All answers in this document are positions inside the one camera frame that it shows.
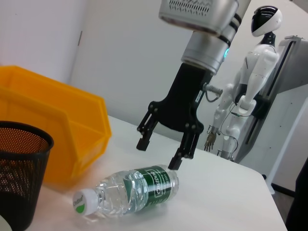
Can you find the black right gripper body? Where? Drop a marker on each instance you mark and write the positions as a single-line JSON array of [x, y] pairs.
[[183, 103]]

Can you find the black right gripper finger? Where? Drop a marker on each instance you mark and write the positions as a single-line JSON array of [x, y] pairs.
[[179, 156], [144, 142]]

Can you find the clear green-label water bottle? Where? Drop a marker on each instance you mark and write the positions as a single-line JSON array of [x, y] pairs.
[[134, 187]]

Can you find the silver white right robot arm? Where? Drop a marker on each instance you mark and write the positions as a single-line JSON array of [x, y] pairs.
[[204, 53]]

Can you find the black mesh pen holder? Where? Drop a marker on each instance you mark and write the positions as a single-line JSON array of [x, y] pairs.
[[21, 168]]

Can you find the green translucent glass fruit plate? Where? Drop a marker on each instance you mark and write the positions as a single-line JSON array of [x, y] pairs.
[[3, 223]]

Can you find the white humanoid robot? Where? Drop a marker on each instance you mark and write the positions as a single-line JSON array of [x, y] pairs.
[[260, 62]]

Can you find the yellow plastic bin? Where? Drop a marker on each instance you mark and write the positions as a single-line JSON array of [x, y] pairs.
[[48, 108]]

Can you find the dark background furniture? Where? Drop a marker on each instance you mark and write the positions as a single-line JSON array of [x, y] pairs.
[[299, 197]]

